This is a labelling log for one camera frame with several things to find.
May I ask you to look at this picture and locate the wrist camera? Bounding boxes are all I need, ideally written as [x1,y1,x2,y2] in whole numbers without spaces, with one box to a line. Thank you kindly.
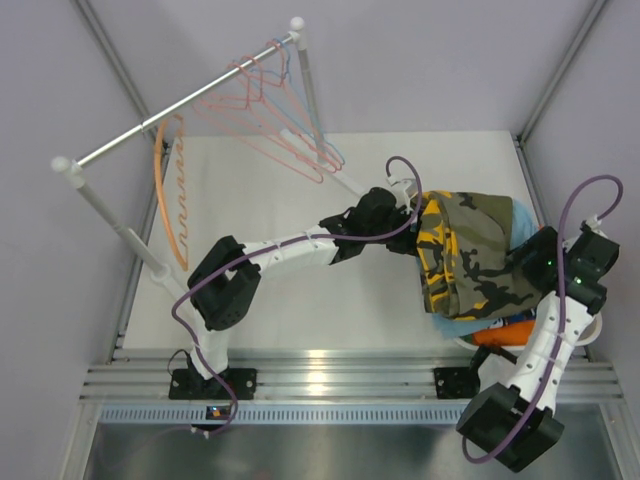
[387,175,417,203]
[580,215,608,238]

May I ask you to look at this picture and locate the blue wire hanger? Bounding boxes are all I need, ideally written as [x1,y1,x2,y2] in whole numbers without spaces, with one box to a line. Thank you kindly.
[234,37,347,171]

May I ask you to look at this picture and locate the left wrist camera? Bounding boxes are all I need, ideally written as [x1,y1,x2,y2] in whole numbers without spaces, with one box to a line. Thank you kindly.
[387,175,417,203]

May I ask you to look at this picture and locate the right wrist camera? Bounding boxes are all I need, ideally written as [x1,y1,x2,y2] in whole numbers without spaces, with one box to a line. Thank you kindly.
[580,215,608,238]

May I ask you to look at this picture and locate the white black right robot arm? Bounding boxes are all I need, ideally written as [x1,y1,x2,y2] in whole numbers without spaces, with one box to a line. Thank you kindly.
[456,223,620,473]

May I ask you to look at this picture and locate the blue white patterned trousers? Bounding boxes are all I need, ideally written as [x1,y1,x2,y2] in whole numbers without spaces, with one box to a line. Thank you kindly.
[500,309,536,326]

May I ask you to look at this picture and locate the white perforated plastic basket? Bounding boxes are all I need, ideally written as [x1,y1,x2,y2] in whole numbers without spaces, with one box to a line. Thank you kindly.
[454,314,602,352]

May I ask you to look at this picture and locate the silver clothes rack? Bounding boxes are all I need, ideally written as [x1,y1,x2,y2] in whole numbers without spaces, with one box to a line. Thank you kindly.
[50,17,334,292]

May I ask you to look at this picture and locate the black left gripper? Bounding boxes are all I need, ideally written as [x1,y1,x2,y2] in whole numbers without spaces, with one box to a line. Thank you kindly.
[364,205,441,257]

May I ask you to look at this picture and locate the perforated cable duct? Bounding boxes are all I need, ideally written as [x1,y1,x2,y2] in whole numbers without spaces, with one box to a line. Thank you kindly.
[100,403,465,425]

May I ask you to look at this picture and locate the light blue trousers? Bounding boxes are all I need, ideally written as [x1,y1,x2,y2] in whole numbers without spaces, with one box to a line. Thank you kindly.
[433,199,539,339]

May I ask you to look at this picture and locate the orange trousers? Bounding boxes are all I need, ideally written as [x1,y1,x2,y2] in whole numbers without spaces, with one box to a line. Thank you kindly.
[472,320,535,347]

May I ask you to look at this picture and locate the aluminium rail frame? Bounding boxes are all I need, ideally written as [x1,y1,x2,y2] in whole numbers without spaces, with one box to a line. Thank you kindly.
[79,349,621,401]

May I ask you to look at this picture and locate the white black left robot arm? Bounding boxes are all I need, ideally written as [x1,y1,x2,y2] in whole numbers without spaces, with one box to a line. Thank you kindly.
[187,180,422,397]

